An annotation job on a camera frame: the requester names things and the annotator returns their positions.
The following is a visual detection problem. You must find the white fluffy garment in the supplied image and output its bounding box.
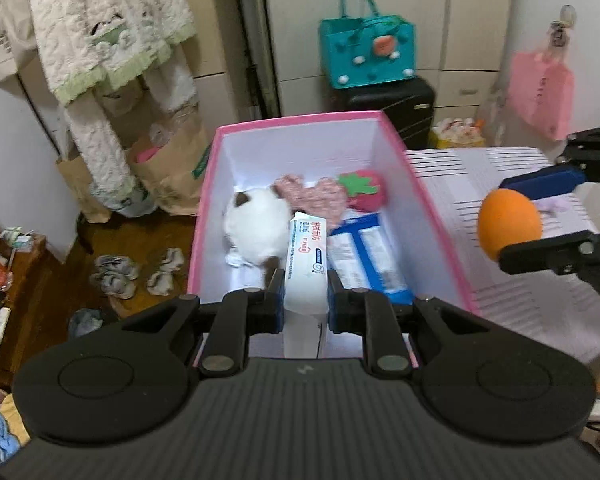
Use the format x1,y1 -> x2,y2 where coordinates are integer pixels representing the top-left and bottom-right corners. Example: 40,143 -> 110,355
25,0 -> 198,211

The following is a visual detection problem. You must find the black suitcase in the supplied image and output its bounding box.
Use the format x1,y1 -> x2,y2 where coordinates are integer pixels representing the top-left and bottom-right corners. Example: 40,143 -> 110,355
327,76 -> 437,150

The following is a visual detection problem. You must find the pink paper bag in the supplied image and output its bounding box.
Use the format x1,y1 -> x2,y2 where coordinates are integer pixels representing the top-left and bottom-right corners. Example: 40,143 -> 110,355
507,47 -> 576,142

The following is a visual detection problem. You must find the large brown paper bag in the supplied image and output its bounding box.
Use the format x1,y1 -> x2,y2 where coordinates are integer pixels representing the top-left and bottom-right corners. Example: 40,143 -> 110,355
127,120 -> 213,217

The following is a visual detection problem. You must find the red strawberry plush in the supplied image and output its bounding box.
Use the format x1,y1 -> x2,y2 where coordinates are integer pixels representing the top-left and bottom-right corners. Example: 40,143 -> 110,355
337,169 -> 388,212

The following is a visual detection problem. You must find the grey cloth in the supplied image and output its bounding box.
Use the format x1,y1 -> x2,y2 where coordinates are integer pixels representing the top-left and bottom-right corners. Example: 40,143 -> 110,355
69,308 -> 106,338

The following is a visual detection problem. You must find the white brown cat plush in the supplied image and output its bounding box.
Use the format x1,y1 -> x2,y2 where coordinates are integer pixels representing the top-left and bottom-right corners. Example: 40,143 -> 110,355
222,187 -> 296,281

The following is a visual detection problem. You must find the white toothpaste box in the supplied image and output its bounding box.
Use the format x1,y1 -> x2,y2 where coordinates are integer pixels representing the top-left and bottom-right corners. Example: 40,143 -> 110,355
281,211 -> 330,360

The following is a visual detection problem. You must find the white wardrobe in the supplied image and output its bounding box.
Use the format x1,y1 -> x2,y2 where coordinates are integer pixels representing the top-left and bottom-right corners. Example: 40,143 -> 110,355
195,0 -> 516,148

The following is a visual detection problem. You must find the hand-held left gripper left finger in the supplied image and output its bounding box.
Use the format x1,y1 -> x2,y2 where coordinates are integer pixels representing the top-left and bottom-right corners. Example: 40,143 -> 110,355
121,269 -> 286,379

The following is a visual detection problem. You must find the yellow white bundle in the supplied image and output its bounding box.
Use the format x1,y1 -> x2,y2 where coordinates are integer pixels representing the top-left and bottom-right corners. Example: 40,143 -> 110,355
430,116 -> 486,150

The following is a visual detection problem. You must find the pink cardboard box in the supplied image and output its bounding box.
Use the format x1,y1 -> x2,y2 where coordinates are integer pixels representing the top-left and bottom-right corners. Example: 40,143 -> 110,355
186,110 -> 481,367

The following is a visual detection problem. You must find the beige tote bag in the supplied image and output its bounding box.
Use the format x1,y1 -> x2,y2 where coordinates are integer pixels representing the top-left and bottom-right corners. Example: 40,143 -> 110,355
0,0 -> 38,86

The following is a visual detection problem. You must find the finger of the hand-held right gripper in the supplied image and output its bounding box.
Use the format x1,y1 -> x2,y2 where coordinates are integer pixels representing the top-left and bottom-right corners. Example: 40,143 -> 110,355
497,230 -> 600,318
497,122 -> 600,202

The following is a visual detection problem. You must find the pink crochet heart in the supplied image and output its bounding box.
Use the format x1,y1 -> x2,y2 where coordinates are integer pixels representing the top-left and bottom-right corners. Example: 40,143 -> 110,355
274,174 -> 350,226

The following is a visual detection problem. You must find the orange ball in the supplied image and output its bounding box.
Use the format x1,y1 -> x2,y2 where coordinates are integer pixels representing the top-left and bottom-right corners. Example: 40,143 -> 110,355
476,187 -> 543,262

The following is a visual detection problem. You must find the cluttered wooden shelf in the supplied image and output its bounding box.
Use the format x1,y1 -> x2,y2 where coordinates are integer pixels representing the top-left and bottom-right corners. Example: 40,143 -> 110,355
0,217 -> 48,311

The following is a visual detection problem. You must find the small brown paper bag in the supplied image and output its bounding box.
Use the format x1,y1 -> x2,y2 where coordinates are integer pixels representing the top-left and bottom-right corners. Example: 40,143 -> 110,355
55,152 -> 113,223

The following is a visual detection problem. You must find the blue snack packet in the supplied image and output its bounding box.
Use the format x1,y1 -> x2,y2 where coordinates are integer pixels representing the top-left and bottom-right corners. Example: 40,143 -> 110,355
327,210 -> 413,306

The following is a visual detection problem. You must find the bunch of hair ties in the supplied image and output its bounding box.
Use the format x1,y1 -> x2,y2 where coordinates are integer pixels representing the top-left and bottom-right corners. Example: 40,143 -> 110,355
550,5 -> 578,51

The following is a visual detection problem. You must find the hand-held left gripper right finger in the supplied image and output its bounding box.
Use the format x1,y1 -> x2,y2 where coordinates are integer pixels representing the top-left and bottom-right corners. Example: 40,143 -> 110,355
327,270 -> 491,380

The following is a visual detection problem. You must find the teal felt handbag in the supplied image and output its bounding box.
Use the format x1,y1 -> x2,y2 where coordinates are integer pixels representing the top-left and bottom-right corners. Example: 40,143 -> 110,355
319,0 -> 417,90

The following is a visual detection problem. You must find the striped bedsheet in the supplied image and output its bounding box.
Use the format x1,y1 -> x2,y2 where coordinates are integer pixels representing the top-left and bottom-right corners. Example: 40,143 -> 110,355
404,146 -> 600,366

